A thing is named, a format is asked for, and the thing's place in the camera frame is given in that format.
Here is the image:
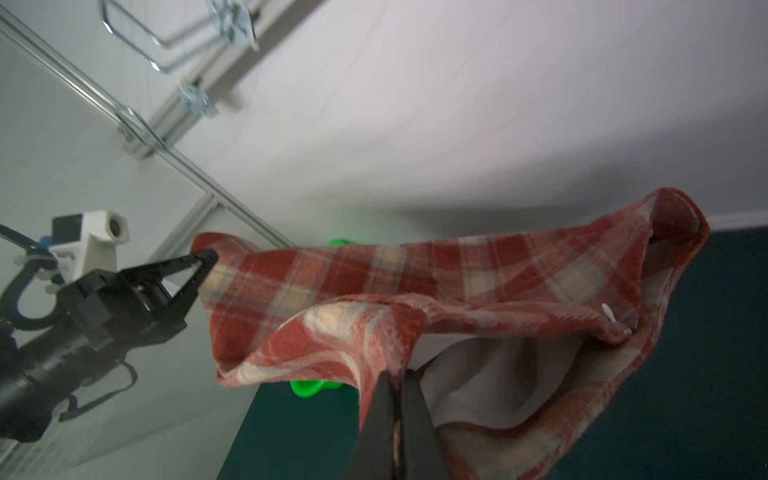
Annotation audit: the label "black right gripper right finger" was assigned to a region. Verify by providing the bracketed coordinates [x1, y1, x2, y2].
[399, 370, 451, 480]

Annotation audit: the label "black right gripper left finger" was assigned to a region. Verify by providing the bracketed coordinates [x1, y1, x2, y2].
[344, 371, 396, 480]

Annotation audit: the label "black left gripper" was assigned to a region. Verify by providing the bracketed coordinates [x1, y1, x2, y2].
[57, 249, 218, 358]

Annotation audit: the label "red plaid skirt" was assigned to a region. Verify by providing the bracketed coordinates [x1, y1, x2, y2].
[191, 188, 710, 479]

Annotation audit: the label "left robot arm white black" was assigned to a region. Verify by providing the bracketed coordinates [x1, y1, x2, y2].
[1, 226, 218, 443]

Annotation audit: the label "green plastic basket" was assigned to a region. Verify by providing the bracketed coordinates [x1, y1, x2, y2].
[290, 237, 355, 398]

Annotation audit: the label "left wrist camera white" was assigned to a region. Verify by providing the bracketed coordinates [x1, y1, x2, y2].
[48, 210, 130, 283]

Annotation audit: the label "aluminium cross rail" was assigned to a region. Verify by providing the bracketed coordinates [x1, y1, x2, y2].
[1, 1, 320, 248]

